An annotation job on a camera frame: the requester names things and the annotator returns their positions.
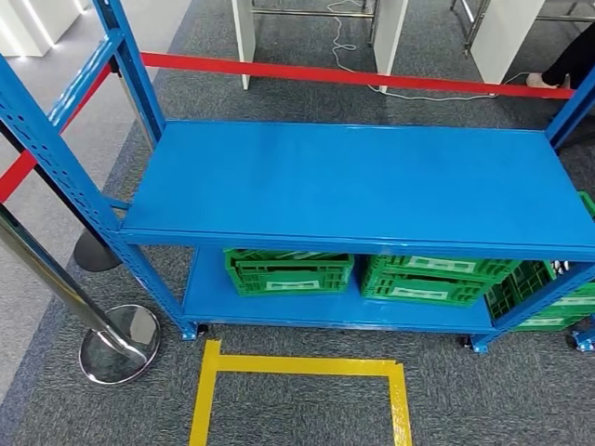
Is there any long red barrier belt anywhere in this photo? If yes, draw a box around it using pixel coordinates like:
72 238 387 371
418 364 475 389
140 51 576 101

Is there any clean yellow floor tape square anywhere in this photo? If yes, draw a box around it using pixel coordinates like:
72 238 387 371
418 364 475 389
187 338 414 446

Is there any blue metal shelf rack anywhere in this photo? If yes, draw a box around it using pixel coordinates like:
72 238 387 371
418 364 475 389
0 0 595 356

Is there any white desk with metal bars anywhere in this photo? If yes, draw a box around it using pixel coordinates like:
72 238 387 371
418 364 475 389
230 0 412 94
449 0 595 86

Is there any person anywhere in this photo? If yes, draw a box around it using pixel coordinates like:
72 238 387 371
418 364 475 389
526 22 595 91

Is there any white display plinth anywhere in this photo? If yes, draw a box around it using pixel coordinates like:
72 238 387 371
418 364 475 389
0 0 93 60

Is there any short red barrier belt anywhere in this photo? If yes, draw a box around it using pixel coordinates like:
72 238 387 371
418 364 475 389
0 62 114 203

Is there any white floor cable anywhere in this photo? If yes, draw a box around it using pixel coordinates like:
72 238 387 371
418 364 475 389
325 0 532 103

